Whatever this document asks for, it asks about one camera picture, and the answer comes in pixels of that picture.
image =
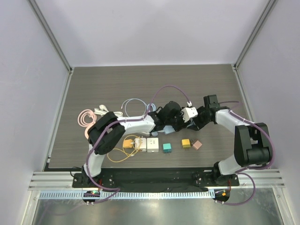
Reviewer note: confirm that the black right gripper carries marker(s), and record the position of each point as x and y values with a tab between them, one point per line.
198	121

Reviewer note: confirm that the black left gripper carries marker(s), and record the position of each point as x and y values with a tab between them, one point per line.
183	124

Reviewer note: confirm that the light blue power strip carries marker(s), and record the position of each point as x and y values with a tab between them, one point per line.
166	130

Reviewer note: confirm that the pink plug adapter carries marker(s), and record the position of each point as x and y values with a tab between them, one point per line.
197	144

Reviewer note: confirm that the teal plug adapter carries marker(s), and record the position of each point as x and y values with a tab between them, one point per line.
167	148

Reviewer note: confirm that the white cube socket plain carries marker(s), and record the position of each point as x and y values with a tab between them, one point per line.
152	145

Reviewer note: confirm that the white cube socket tiger sticker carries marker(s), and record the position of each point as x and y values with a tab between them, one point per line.
141	144

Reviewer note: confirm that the yellow orange plug adapter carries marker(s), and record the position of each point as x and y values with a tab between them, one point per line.
128	143

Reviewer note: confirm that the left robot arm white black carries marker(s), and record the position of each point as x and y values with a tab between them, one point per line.
106	133

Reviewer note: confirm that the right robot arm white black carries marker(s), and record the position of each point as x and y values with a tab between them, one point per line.
252	145

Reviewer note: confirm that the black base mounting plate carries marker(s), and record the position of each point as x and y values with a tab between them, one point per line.
112	182

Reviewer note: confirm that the white slotted cable duct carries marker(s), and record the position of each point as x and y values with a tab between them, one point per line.
164	194

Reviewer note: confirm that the right aluminium frame post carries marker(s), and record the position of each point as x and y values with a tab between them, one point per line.
255	31

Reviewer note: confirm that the aluminium frame post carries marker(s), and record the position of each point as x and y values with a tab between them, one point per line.
42	20
255	31

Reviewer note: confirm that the aluminium frame rail front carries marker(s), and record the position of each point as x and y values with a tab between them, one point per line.
270	178

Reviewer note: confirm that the left aluminium frame post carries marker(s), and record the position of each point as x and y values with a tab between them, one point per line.
42	20

